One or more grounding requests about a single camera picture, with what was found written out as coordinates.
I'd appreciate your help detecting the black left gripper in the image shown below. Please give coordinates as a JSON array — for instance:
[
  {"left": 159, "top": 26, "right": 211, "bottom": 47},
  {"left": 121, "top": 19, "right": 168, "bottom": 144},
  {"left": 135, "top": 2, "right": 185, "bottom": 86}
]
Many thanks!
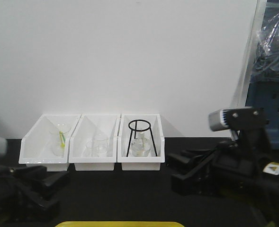
[{"left": 0, "top": 166, "right": 70, "bottom": 222}]

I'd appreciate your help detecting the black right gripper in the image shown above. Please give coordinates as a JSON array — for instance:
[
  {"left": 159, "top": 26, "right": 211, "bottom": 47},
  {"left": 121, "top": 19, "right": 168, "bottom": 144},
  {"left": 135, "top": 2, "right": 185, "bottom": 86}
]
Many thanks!
[{"left": 166, "top": 107, "right": 279, "bottom": 201}]

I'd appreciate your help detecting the yellow plastic tray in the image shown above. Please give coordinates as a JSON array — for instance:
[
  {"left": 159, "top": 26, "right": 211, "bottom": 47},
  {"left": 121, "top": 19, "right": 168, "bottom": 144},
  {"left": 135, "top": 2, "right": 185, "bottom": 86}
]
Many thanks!
[{"left": 56, "top": 221, "right": 184, "bottom": 227}]

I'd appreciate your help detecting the clear flask under tripod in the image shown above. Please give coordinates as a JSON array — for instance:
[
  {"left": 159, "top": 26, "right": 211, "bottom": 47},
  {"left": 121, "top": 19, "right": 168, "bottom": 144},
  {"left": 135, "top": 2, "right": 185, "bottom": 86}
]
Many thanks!
[{"left": 130, "top": 132, "right": 152, "bottom": 157}]

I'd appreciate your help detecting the white left storage bin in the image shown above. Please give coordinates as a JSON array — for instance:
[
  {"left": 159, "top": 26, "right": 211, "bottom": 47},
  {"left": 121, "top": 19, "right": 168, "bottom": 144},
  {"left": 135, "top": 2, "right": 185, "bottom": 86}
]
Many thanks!
[{"left": 18, "top": 114, "right": 81, "bottom": 172}]

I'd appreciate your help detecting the white storage bin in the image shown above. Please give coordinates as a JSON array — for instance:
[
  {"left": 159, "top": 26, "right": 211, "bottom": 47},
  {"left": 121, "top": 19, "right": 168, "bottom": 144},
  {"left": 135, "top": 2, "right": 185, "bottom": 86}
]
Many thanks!
[
  {"left": 117, "top": 114, "right": 165, "bottom": 171},
  {"left": 18, "top": 114, "right": 81, "bottom": 172},
  {"left": 69, "top": 114, "right": 121, "bottom": 171}
]

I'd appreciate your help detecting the white right storage bin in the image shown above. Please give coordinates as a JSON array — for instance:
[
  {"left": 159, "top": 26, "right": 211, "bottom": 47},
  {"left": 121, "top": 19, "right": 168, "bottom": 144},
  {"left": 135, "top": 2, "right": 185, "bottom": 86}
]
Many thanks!
[{"left": 117, "top": 114, "right": 165, "bottom": 171}]

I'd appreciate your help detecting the green stick in bin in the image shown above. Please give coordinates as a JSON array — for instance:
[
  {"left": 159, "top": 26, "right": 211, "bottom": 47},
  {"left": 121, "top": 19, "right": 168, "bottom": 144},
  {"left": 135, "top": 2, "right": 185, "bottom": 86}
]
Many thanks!
[{"left": 59, "top": 131, "right": 65, "bottom": 148}]

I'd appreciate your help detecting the clear glass in left bin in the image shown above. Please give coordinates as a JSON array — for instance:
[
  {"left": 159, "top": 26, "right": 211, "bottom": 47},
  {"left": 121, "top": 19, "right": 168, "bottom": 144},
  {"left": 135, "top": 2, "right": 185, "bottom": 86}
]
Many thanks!
[{"left": 49, "top": 123, "right": 71, "bottom": 157}]

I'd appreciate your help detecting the white middle storage bin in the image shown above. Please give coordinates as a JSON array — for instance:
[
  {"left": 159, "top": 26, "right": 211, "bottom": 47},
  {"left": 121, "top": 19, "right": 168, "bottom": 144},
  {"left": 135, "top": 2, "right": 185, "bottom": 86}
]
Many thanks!
[{"left": 69, "top": 114, "right": 121, "bottom": 171}]

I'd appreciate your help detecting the small clear glass beaker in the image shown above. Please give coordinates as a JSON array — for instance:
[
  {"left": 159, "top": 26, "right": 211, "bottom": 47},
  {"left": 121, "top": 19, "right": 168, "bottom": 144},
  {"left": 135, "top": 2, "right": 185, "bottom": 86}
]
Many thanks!
[{"left": 83, "top": 134, "right": 108, "bottom": 157}]

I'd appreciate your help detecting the grey pegboard drying rack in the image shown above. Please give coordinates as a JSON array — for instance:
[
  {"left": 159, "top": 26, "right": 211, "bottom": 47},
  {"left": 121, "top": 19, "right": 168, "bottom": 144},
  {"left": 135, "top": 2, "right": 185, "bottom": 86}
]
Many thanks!
[{"left": 245, "top": 81, "right": 279, "bottom": 150}]

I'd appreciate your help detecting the clear bag of pegs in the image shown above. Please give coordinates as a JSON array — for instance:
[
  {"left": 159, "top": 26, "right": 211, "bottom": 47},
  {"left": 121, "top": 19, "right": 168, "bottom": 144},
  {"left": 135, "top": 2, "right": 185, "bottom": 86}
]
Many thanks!
[{"left": 250, "top": 3, "right": 279, "bottom": 83}]

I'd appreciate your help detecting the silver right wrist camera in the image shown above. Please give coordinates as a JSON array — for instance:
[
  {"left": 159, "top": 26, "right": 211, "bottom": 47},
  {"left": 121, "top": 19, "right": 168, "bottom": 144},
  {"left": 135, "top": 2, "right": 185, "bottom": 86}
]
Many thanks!
[{"left": 208, "top": 106, "right": 253, "bottom": 132}]

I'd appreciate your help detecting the black wire tripod stand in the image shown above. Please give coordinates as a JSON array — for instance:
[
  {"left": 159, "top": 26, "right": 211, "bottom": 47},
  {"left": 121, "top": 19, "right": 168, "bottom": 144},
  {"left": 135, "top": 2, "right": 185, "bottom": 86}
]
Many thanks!
[{"left": 126, "top": 119, "right": 158, "bottom": 157}]

